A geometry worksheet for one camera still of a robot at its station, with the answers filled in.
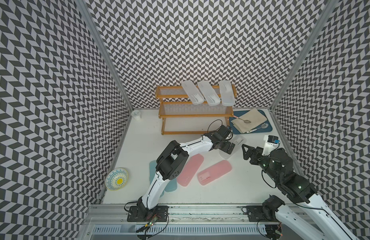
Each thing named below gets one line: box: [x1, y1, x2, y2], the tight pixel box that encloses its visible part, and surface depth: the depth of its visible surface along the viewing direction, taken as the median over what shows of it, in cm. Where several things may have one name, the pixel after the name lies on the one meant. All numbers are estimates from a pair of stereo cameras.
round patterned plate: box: [105, 168, 129, 191], surface depth 83 cm
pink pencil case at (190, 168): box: [177, 154, 205, 187], surface depth 89 cm
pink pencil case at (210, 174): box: [197, 160, 233, 186], surface depth 88 cm
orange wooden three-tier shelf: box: [155, 84, 238, 135], surface depth 88 cm
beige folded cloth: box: [231, 108, 268, 134], surface depth 112 cm
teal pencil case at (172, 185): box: [164, 178, 178, 192], surface depth 82 cm
